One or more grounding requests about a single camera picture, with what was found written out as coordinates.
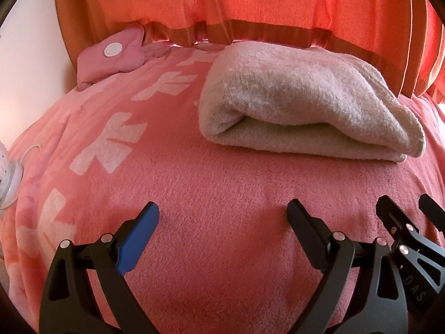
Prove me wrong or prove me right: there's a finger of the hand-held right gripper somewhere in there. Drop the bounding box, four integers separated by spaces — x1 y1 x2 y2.
419 194 445 232
377 195 445 321

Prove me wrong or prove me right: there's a white cable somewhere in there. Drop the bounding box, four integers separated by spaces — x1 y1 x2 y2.
20 144 44 163

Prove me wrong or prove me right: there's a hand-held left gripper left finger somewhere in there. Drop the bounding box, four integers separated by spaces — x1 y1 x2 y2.
39 201 160 334

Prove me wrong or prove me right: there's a pink patterned blanket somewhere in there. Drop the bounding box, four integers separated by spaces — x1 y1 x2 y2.
0 40 445 334

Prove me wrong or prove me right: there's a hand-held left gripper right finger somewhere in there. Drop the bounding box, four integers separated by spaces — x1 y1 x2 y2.
286 198 409 334

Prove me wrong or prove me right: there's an orange curtain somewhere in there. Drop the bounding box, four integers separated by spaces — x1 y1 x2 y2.
54 0 445 105

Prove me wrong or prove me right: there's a pink pouch with white button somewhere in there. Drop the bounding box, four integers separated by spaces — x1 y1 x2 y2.
76 24 147 92

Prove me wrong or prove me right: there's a cream fleece garment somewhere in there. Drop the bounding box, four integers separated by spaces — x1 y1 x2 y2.
198 42 427 163

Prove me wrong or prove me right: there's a white patterned lamp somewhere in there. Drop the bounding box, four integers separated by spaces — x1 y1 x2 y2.
0 138 26 210

